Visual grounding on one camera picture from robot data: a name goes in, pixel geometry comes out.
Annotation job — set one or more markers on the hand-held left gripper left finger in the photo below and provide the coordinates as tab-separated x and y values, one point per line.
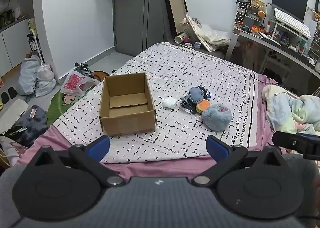
100	146

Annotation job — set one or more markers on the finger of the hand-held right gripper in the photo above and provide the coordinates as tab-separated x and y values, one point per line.
290	142

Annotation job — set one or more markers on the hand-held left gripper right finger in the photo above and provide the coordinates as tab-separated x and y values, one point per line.
217	148

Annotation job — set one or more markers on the fluffy light blue plush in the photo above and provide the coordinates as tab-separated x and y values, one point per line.
215	119

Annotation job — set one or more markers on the brown cardboard box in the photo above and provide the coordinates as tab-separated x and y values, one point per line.
125	120

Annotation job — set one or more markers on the burger plush toy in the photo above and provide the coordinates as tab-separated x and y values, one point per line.
203	104

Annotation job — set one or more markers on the black patterned packet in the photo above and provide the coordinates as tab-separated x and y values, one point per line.
187	105

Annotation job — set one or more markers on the blue denim round plush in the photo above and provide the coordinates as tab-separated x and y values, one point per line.
196	94

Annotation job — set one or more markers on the white cloth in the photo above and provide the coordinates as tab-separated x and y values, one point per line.
170	103

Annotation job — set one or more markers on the pastel comforter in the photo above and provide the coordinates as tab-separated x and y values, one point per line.
300	110

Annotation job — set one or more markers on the pink bed sheet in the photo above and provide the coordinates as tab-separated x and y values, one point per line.
150	168

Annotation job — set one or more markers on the green cartoon rug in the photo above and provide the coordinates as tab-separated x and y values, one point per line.
57	107

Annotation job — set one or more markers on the red patterned plastic bag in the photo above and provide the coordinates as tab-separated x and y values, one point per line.
75	82

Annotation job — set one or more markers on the brown round mat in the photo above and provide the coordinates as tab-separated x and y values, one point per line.
100	75

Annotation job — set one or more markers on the dark tie-dye cloth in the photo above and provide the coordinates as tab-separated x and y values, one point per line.
32	122

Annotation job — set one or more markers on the white black-patterned blanket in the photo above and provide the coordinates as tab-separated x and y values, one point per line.
187	67

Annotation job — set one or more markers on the white plastic bag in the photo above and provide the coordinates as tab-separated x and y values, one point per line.
45	80

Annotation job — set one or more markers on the white floor mat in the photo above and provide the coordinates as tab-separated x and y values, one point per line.
12	115

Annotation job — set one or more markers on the white desk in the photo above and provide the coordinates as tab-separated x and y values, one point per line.
280	47

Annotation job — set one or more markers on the grey plastic bag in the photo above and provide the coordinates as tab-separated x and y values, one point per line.
27	75

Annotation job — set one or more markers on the black slipper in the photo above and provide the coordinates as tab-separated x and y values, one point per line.
12	92
5	97

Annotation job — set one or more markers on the small purple box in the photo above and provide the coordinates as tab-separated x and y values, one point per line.
197	45

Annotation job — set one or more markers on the beige tote bag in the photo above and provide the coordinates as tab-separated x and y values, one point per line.
212	35

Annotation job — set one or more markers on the paper cup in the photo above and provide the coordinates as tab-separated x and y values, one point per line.
180	38

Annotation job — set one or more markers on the white keyboard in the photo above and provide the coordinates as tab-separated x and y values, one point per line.
292	22

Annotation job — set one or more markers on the orange round toy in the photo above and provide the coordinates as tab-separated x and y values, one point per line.
261	14

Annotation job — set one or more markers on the grey door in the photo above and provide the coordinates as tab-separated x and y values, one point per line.
132	17

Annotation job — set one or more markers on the white cabinet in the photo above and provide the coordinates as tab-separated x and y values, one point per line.
15	42

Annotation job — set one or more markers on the grey drawer organiser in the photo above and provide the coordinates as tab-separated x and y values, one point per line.
242	12

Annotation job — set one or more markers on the black monitor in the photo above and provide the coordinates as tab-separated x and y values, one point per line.
287	0

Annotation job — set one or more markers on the black framed board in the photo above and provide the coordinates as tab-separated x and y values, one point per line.
177	5

